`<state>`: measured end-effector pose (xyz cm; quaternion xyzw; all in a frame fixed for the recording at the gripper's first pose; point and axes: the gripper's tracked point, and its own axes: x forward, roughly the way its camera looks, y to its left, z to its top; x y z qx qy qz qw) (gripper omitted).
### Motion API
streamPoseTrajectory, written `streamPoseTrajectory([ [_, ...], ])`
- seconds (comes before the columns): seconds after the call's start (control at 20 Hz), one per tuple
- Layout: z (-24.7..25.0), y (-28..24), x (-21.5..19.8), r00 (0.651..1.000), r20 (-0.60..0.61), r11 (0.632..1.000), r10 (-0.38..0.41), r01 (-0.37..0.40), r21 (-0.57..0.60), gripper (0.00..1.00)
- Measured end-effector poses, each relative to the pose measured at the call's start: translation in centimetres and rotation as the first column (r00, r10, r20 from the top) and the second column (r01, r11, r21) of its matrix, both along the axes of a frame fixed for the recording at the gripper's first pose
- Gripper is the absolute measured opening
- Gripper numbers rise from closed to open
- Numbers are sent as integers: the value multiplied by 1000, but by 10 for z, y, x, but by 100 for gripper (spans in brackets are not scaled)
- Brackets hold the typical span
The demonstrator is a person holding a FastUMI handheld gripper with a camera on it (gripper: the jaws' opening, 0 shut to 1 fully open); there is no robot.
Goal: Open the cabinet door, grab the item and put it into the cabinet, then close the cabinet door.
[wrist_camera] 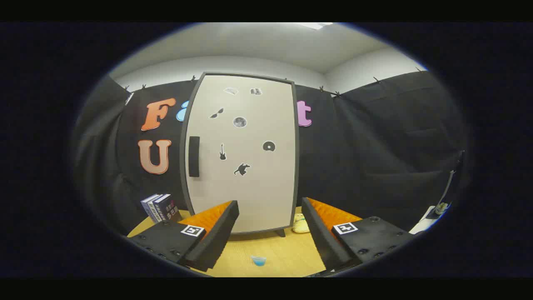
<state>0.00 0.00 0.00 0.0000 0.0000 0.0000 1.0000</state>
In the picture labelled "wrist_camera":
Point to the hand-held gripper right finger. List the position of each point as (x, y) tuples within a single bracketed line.
[(320, 237)]

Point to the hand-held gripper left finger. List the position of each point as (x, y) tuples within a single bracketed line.
[(216, 241)]

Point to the blue tube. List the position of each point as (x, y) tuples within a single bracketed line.
[(258, 261)]

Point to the white cabinet door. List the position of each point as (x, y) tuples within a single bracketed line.
[(250, 191)]

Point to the pale yellow soft object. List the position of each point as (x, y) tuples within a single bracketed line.
[(300, 225)]

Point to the dark blue book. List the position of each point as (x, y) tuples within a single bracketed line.
[(149, 204), (168, 207)]

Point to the white side table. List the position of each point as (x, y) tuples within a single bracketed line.
[(422, 225)]

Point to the black backdrop cloth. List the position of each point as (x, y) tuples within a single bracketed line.
[(374, 146)]

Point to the grey cabinet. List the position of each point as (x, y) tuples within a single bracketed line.
[(183, 137)]

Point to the small round bowl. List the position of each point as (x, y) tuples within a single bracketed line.
[(442, 207)]

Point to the ceiling light panel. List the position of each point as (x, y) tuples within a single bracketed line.
[(315, 25)]

